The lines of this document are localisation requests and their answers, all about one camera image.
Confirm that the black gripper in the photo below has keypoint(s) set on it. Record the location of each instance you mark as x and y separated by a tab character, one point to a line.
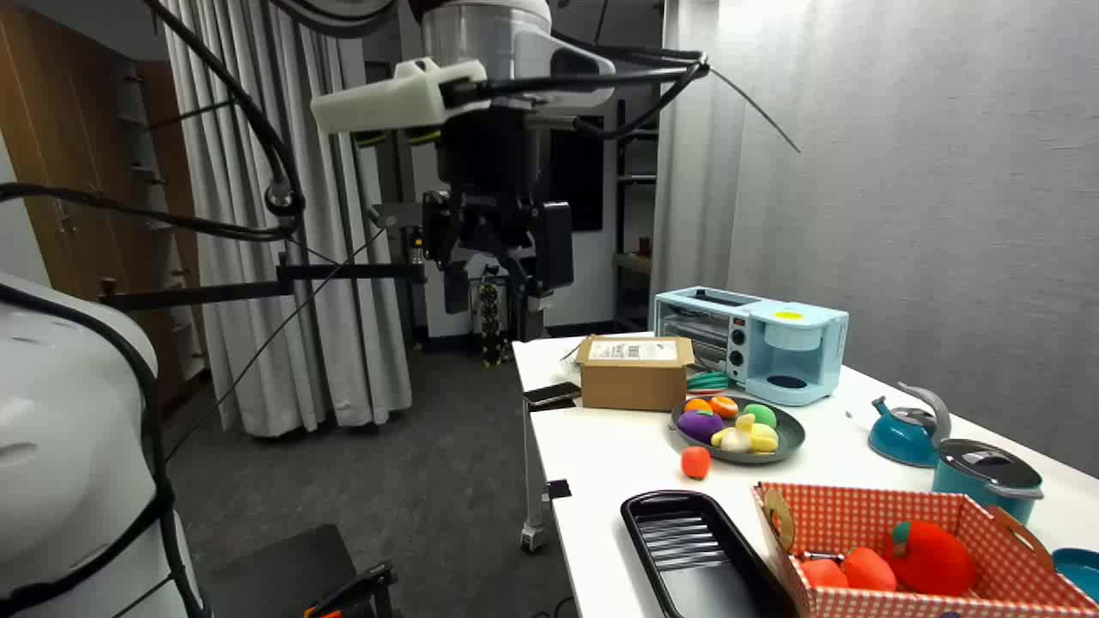
485	174

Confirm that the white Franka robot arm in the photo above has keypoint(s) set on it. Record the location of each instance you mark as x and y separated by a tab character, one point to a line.
71	459

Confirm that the brown cardboard box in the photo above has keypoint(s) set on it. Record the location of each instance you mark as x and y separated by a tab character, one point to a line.
632	382

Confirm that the dark shelf unit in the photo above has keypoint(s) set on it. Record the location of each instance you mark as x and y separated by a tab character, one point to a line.
637	263

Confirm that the black mounting bar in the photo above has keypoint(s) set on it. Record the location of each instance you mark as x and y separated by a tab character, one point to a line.
345	271

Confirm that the black table clamp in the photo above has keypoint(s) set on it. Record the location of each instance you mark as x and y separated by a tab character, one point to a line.
558	488
553	396

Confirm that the white pleated curtain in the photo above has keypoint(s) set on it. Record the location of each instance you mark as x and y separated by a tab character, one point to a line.
330	345

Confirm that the white table leg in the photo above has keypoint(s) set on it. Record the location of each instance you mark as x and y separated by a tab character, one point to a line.
535	483

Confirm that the light blue toy toaster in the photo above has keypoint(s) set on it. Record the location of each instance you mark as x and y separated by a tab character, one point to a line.
733	331

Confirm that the orange toy slice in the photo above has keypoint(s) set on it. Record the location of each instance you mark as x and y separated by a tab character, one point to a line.
698	404

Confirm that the purple toy eggplant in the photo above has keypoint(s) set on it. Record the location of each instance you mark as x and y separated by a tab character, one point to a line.
698	426

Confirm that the orange toy fruit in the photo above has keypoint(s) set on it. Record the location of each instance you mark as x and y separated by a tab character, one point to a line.
726	406

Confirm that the red toy tomato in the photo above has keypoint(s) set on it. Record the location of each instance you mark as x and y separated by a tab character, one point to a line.
694	462

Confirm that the green toy vegetable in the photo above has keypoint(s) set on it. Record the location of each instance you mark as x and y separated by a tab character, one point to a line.
759	412

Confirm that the yellow toy banana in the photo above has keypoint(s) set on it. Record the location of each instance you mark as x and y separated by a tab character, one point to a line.
757	436

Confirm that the dark round plate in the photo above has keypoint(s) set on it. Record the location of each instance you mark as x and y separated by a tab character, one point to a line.
790	441

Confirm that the black ribbed grill tray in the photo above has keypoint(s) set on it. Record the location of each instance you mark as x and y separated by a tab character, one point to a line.
687	549

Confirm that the brown toy slice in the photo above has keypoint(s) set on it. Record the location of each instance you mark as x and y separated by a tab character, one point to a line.
781	524

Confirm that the grey backdrop curtain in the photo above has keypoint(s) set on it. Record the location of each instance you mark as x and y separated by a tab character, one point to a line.
915	174

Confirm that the wooden cabinet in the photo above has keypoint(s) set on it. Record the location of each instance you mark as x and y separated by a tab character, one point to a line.
71	139

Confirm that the blue toy kettle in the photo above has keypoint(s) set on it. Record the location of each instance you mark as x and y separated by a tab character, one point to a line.
898	434

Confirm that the small orange-red toy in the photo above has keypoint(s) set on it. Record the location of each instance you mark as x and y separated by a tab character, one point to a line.
822	570
868	570

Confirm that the red plush toy pepper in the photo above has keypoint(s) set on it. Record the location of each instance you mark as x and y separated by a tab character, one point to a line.
934	560

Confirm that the teal toy pot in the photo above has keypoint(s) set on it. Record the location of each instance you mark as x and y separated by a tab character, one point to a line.
983	483

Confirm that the small blue dish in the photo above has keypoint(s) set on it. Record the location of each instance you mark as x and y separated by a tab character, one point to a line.
1081	570

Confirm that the dark wall monitor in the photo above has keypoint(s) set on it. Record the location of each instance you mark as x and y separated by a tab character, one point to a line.
577	174

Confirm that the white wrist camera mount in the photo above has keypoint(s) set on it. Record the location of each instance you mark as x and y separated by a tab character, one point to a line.
397	97

